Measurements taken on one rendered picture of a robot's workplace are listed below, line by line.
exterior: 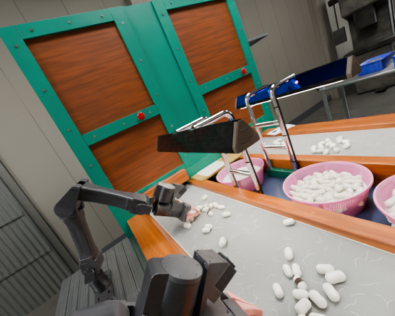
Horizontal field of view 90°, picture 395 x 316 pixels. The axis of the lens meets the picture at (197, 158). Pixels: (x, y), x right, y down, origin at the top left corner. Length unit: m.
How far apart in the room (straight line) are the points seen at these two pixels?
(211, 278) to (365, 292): 0.33
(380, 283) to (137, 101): 1.15
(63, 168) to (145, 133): 1.52
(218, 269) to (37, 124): 2.44
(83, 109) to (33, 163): 1.52
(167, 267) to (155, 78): 1.11
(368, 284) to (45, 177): 2.54
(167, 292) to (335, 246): 0.45
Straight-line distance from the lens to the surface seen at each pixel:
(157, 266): 0.29
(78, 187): 0.79
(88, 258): 0.92
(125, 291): 0.94
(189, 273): 0.29
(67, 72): 1.21
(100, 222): 2.69
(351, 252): 0.61
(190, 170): 1.27
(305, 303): 0.52
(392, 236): 0.62
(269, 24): 4.36
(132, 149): 1.17
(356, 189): 0.82
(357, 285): 0.56
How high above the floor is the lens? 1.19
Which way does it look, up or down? 15 degrees down
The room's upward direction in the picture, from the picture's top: 25 degrees counter-clockwise
